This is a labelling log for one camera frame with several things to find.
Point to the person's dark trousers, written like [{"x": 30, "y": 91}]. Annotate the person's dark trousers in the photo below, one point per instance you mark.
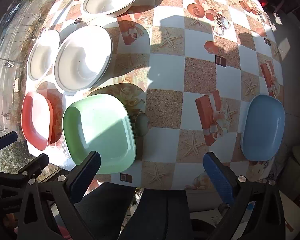
[{"x": 152, "y": 212}]

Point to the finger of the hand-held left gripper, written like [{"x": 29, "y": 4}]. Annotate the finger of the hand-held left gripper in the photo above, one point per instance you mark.
[
  {"x": 6, "y": 138},
  {"x": 35, "y": 163}
]

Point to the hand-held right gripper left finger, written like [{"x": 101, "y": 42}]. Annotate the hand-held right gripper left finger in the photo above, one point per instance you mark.
[{"x": 86, "y": 177}]

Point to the red square plate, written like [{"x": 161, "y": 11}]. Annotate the red square plate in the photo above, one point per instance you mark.
[{"x": 36, "y": 120}]

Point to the green square plate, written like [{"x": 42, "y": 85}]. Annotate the green square plate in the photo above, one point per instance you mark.
[{"x": 100, "y": 132}]

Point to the checkered printed tablecloth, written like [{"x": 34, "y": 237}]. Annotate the checkered printed tablecloth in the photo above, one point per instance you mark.
[{"x": 165, "y": 110}]

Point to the blue square plate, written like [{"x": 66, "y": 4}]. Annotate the blue square plate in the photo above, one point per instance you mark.
[{"x": 263, "y": 127}]

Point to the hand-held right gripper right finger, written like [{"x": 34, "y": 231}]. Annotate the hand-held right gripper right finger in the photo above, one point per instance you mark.
[{"x": 218, "y": 177}]

